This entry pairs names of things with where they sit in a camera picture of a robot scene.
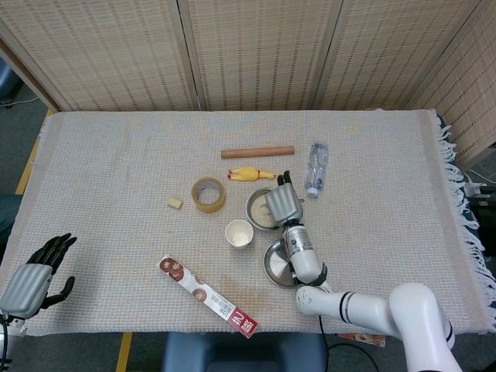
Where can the right black grey robot hand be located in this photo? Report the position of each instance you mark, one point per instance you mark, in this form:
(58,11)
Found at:
(284,203)

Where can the left black grey robot hand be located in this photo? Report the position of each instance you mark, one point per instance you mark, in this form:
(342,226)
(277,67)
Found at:
(27,284)

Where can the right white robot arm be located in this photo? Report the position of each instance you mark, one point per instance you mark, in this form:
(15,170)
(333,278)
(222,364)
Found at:
(306,263)

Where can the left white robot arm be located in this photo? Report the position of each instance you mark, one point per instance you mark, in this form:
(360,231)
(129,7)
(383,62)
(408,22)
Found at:
(4,337)

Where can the steel bowl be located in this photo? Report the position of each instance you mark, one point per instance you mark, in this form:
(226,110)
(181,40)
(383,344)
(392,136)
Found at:
(275,265)
(248,211)

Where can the white paper cup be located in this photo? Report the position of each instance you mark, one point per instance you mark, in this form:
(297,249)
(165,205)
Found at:
(239,234)

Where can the yellow rubber chicken toy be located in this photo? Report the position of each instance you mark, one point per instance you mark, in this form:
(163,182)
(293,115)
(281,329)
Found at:
(248,173)

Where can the clear plastic water bottle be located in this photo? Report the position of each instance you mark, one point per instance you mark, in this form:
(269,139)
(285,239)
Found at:
(317,166)

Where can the wooden rolling pin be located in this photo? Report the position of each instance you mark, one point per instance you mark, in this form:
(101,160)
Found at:
(257,152)

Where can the clear packing tape roll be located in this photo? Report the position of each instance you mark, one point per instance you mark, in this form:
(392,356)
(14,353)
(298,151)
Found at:
(195,201)

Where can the small yellow block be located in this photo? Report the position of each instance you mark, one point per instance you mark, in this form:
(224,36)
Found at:
(175,203)

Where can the yellow floor tape strip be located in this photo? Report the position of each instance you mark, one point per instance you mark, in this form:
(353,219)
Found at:
(124,352)
(33,155)

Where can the red white cling film box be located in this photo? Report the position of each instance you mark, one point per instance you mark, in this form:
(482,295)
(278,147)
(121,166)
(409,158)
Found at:
(201,292)

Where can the white woven fringed tablecloth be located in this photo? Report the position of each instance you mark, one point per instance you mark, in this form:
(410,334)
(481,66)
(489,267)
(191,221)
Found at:
(116,174)

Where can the bamboo folding screen panel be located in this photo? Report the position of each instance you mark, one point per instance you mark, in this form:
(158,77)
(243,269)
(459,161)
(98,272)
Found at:
(104,50)
(387,50)
(259,50)
(469,97)

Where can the orange printed paper pack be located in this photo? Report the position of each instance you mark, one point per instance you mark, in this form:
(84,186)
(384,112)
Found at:
(364,339)

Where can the dark blue under cloth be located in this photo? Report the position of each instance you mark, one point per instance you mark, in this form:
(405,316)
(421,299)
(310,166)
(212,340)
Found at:
(442,121)

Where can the white power strip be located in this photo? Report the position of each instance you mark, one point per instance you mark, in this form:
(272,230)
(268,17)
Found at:
(474,185)

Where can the black box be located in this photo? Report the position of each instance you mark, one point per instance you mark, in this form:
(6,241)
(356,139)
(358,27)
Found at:
(484,211)

